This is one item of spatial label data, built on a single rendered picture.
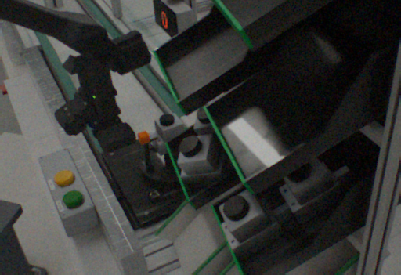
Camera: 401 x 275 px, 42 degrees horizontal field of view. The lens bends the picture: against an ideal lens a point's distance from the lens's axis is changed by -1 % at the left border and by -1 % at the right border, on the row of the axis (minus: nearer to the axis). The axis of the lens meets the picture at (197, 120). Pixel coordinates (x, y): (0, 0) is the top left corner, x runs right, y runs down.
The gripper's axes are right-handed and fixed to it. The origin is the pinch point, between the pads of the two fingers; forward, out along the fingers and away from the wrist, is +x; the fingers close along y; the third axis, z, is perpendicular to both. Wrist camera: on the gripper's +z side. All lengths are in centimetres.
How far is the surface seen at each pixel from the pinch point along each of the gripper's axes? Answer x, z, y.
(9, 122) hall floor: 110, 16, -181
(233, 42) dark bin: -29.3, -12.5, 27.4
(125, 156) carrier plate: 12.6, -4.4, -7.7
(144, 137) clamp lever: 2.2, -6.8, 1.0
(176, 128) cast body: 1.6, -13.2, 2.3
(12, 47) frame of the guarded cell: 17, 7, -82
